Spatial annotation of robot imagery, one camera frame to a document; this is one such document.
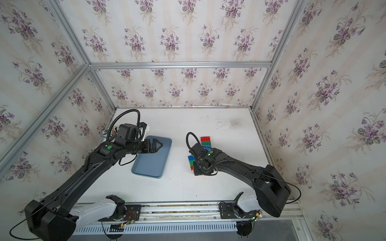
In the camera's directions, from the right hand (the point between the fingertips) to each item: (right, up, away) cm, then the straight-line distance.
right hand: (200, 171), depth 82 cm
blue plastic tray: (-28, +2, +7) cm, 29 cm away
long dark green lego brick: (+5, +14, +14) cm, 20 cm away
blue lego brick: (-5, +6, +7) cm, 10 cm away
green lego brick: (-5, +3, +6) cm, 8 cm away
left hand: (-22, +15, -6) cm, 28 cm away
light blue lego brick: (+6, +12, +11) cm, 17 cm away
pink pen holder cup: (-53, +22, +10) cm, 58 cm away
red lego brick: (+4, +16, +16) cm, 24 cm away
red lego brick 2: (-4, 0, +5) cm, 7 cm away
